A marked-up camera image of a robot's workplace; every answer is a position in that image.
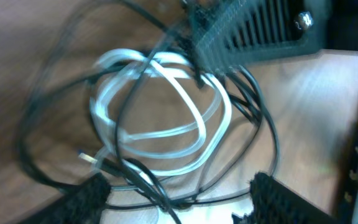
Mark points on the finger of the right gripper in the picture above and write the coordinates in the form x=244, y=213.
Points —
x=226, y=34

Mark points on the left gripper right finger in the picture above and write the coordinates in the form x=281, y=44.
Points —
x=276, y=204

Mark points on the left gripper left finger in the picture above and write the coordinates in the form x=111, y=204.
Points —
x=84, y=204

